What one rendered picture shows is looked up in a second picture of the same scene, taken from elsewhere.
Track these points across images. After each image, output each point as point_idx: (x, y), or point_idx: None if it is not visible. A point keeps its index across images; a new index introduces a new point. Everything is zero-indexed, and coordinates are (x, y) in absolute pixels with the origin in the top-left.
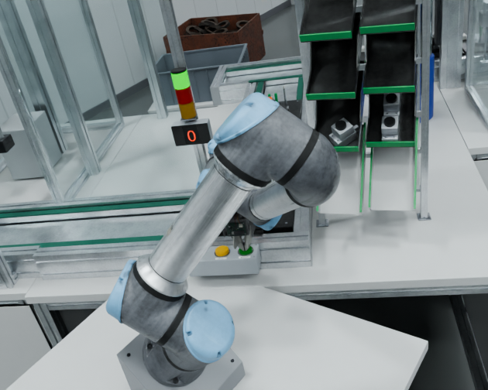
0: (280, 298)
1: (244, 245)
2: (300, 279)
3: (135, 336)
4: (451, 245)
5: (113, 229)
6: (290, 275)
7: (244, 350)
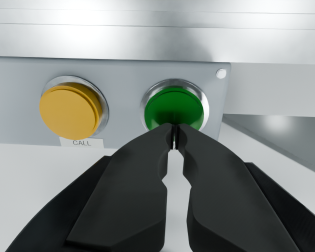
0: (239, 149)
1: (176, 147)
2: (301, 98)
3: None
4: None
5: None
6: (281, 78)
7: (171, 234)
